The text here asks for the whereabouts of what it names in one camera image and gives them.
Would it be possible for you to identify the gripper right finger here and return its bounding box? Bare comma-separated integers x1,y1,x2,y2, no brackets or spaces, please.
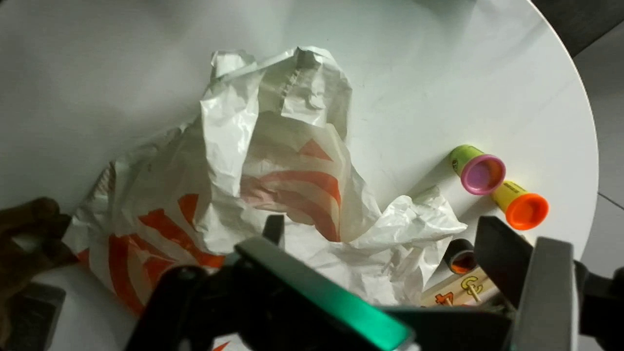
474,216,624,351

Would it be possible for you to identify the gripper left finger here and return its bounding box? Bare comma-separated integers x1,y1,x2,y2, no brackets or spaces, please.
126,214,416,351

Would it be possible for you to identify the yellow container orange lid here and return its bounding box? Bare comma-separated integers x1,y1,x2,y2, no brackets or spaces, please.
491,180,550,231

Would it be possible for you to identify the yellow container purple lid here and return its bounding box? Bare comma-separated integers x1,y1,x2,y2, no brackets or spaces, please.
449,144,507,196

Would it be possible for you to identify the peach plush toy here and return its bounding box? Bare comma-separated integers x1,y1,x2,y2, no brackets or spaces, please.
0,197,78,312

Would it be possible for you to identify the wooden number puzzle board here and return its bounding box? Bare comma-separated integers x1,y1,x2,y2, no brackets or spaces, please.
421,266,503,308

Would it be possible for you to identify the small dark round container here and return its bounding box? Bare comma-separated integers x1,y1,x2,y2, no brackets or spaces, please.
444,238,478,275

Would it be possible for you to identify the white plastic bag orange print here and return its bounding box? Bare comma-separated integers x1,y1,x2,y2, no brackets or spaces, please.
62,46,468,351

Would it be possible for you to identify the dark grey flat box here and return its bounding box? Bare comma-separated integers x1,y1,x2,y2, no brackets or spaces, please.
4,283,67,351

